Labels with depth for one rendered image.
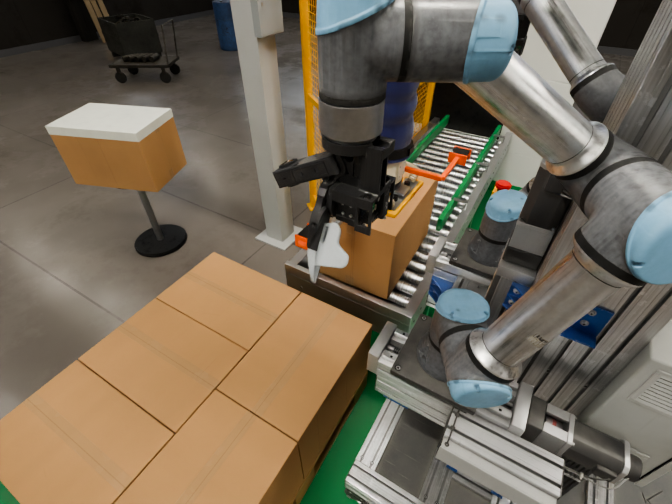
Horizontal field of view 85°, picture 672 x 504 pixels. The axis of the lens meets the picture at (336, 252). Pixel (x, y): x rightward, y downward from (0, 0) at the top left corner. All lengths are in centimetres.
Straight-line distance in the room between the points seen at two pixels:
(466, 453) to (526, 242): 54
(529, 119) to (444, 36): 25
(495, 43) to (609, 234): 33
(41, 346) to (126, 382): 122
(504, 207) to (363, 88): 91
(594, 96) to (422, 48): 71
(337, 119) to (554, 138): 35
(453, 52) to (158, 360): 160
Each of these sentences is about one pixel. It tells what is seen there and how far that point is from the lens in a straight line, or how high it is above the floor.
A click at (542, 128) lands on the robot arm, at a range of 63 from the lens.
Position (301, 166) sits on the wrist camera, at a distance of 49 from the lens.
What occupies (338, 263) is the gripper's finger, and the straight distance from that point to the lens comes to 49.
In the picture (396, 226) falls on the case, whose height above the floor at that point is 95.
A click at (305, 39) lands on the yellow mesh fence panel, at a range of 283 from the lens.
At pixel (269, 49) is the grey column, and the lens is 243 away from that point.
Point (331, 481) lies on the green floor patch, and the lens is 198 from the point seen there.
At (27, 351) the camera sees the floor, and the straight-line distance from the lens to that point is 294.
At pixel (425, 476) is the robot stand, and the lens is 181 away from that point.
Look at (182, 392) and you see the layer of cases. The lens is 165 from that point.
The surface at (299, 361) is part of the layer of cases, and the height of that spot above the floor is 54.
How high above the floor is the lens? 190
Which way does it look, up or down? 41 degrees down
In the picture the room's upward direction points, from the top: straight up
